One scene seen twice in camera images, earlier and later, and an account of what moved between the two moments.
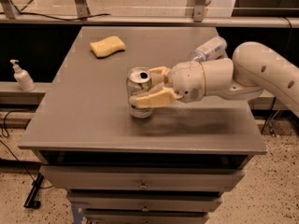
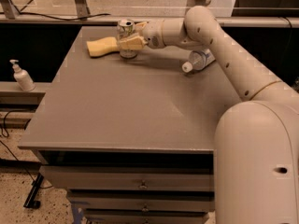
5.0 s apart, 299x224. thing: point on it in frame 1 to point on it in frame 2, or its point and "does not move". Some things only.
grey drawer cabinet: x=118 y=168 does not move
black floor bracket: x=30 y=202 does not move
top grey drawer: x=139 y=177 does not move
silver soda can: x=138 y=78 to x=125 y=28
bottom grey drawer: x=147 y=217 does not move
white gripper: x=187 y=79 to x=152 y=33
